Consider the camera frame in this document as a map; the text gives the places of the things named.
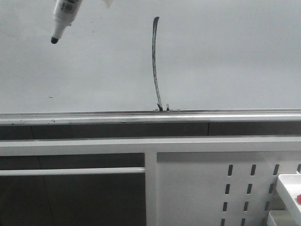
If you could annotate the aluminium whiteboard marker tray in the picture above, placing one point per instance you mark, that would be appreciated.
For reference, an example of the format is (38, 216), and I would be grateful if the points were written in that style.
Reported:
(154, 116)

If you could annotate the white perforated metal panel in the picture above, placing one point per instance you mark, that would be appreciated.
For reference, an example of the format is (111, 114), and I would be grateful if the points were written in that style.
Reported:
(220, 188)

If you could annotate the white plastic bin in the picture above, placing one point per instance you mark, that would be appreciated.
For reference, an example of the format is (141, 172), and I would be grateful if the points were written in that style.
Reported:
(289, 187)

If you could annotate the white black-tipped whiteboard marker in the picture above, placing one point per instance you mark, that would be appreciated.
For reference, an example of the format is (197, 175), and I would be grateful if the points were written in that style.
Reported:
(65, 13)

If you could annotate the small red object in bin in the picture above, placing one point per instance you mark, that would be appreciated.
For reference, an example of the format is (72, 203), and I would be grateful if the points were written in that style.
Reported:
(298, 199)

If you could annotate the red round magnet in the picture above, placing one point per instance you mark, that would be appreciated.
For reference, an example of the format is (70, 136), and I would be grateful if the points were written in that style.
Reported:
(108, 3)

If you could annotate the large white whiteboard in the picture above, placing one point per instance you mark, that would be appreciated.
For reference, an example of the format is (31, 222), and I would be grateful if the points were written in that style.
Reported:
(210, 54)

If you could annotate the white metal shelf frame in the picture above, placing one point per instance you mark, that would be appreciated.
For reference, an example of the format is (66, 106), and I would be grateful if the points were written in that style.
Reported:
(99, 182)

